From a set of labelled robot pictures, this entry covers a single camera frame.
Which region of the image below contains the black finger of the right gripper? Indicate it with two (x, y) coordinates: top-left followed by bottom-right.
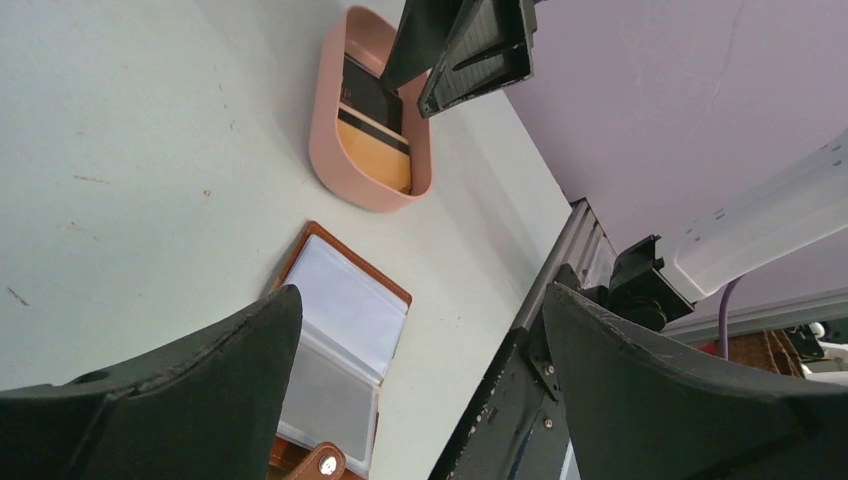
(418, 0), (538, 118)
(381, 0), (464, 90)

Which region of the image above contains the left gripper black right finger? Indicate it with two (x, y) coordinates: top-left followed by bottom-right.
(542, 285), (847, 479)

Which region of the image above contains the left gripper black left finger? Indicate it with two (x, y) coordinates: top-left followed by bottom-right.
(1, 286), (302, 479)

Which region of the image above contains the pink oval tray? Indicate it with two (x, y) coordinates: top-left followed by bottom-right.
(309, 6), (434, 213)

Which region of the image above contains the brown leather card holder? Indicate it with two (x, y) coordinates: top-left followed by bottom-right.
(272, 221), (413, 479)

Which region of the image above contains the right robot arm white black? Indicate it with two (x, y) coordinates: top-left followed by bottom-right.
(381, 1), (847, 331)

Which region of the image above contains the stack of striped credit cards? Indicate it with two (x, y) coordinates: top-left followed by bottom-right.
(337, 54), (412, 194)

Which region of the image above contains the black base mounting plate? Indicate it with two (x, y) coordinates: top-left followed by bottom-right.
(430, 310), (570, 479)

